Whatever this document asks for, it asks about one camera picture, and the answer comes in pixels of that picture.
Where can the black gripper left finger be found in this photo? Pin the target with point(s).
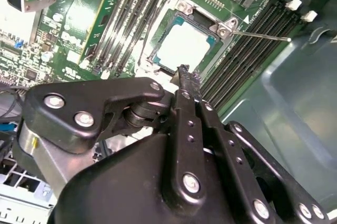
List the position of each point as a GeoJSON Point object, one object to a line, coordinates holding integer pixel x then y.
{"type": "Point", "coordinates": [79, 103]}

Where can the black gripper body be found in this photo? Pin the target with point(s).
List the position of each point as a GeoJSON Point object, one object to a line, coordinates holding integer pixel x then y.
{"type": "Point", "coordinates": [118, 187]}

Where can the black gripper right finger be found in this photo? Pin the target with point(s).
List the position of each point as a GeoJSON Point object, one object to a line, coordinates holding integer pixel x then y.
{"type": "Point", "coordinates": [237, 155]}

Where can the silver CPU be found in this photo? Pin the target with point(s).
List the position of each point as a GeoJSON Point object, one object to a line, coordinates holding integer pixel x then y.
{"type": "Point", "coordinates": [184, 45]}

